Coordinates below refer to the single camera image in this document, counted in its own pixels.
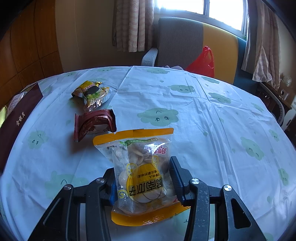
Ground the orange clear seed bag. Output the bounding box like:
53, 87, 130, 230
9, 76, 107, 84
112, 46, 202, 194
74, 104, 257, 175
93, 128, 186, 226

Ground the cloud print tablecloth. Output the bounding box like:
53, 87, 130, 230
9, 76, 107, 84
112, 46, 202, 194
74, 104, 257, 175
1, 67, 295, 240

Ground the dark red snack pack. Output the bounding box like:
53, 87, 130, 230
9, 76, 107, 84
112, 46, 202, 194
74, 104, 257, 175
74, 109, 117, 143

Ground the yellow green snack pack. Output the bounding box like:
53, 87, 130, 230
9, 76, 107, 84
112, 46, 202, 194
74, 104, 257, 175
71, 80, 112, 113

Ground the red plastic bag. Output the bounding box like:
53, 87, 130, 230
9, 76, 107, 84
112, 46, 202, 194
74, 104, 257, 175
186, 46, 215, 78

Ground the gold maroon tin box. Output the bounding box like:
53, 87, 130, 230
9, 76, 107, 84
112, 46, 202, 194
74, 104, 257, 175
1, 83, 43, 174

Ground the yellow blue sofa back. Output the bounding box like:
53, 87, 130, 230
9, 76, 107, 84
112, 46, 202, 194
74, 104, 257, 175
203, 23, 258, 94

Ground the grey armchair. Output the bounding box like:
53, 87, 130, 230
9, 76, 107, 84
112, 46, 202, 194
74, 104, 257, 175
141, 17, 204, 69

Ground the right beige curtain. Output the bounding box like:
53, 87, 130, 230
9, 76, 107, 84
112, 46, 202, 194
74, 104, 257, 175
241, 1, 280, 90

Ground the beige curtain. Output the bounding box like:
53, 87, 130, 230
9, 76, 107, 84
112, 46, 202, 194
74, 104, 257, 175
241, 1, 280, 90
112, 0, 155, 53

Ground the left beige curtain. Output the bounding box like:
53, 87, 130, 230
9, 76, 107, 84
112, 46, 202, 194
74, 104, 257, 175
112, 0, 155, 53

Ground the wooden panel cabinet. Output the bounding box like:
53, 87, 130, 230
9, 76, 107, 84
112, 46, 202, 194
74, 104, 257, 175
1, 1, 63, 106

